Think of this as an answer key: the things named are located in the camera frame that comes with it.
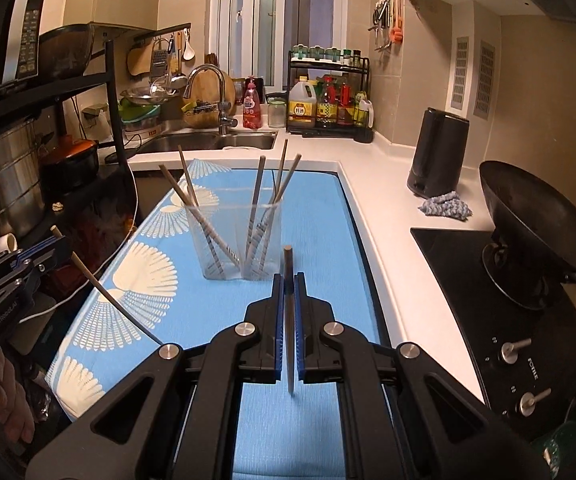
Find clear plastic utensil container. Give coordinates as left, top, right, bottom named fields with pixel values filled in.
left=185, top=187, right=285, bottom=282

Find row of green-lidded spice jars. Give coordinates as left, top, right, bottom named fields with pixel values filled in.
left=292, top=44, right=364, bottom=67

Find chrome kitchen faucet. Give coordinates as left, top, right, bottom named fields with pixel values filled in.
left=183, top=64, right=239, bottom=136

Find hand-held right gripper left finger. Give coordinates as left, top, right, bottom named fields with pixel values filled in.
left=30, top=275, right=285, bottom=480

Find black metal shelf rack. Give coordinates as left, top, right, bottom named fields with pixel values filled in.
left=0, top=22, right=192, bottom=271

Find metal grater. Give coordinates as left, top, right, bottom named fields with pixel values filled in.
left=149, top=40, right=169, bottom=81

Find window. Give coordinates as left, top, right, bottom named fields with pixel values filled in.
left=208, top=0, right=349, bottom=92

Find wooden chopstick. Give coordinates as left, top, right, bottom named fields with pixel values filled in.
left=177, top=145, right=231, bottom=272
left=283, top=245, right=297, bottom=395
left=250, top=154, right=303, bottom=259
left=50, top=226, right=165, bottom=347
left=260, top=138, right=290, bottom=266
left=158, top=164, right=243, bottom=271

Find wall vent grille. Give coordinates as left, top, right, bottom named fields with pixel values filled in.
left=452, top=37, right=470, bottom=109
left=474, top=40, right=497, bottom=116

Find steel stockpot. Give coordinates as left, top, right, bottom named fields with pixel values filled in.
left=0, top=117, right=47, bottom=241

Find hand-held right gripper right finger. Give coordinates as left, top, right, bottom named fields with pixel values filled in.
left=293, top=273, right=551, bottom=480

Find black pot orange rim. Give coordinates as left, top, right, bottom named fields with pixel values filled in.
left=40, top=137, right=100, bottom=194

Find green plastic basin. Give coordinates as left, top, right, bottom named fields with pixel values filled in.
left=120, top=102, right=162, bottom=124

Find dark glass bowl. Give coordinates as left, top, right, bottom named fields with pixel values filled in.
left=38, top=24, right=97, bottom=80

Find hanging wooden board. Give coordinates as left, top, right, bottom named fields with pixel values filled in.
left=127, top=42, right=157, bottom=79

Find blue patterned tablecloth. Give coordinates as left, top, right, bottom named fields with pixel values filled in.
left=45, top=157, right=394, bottom=480

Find glass jar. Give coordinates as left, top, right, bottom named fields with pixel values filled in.
left=267, top=97, right=288, bottom=129

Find black spice rack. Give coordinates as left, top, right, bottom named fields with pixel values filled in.
left=288, top=55, right=375, bottom=143

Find metal kitchen scissors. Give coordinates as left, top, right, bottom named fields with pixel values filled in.
left=368, top=2, right=392, bottom=51

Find orange handled peeler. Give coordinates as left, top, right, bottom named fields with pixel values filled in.
left=390, top=0, right=404, bottom=44

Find black gas stove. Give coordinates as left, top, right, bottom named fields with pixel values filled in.
left=410, top=227, right=576, bottom=443

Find black wok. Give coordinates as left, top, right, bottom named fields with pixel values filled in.
left=478, top=160, right=576, bottom=321

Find dark sauce bottle yellow label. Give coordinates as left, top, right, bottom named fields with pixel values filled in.
left=316, top=76, right=339, bottom=129

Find yellow cooking oil jug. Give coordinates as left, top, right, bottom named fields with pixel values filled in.
left=288, top=80, right=318, bottom=129

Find black electric kettle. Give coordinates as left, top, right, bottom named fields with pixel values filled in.
left=407, top=107, right=470, bottom=200

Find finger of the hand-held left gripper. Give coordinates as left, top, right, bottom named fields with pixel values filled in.
left=14, top=251, right=76, bottom=287
left=14, top=235, right=74, bottom=264

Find red label sauce bottle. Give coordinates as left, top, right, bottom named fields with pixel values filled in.
left=338, top=82, right=357, bottom=126

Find silver stove knob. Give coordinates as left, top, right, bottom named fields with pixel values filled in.
left=499, top=338, right=532, bottom=364
left=517, top=387, right=552, bottom=417

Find red dish soap bottle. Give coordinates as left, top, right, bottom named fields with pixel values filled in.
left=242, top=76, right=264, bottom=130

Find blue grey dish rag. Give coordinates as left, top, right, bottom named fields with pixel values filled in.
left=417, top=191, right=473, bottom=221

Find steel kitchen sink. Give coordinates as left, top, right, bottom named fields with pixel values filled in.
left=138, top=130, right=280, bottom=154

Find wooden cutting board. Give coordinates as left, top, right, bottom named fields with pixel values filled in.
left=184, top=67, right=230, bottom=130

